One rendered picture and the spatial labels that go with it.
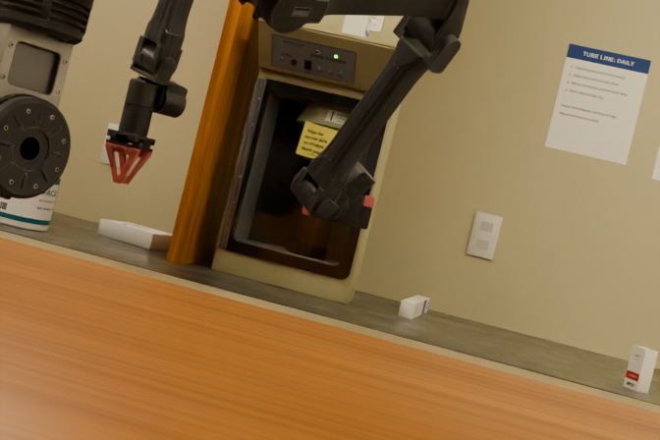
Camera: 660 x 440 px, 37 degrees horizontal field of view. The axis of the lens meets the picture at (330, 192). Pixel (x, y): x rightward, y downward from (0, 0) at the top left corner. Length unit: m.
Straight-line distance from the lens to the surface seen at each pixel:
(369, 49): 2.11
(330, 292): 2.19
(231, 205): 2.22
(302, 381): 0.16
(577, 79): 2.63
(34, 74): 1.43
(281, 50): 2.18
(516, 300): 2.60
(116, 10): 2.85
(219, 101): 2.18
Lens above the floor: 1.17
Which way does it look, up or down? level
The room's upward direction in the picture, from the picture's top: 14 degrees clockwise
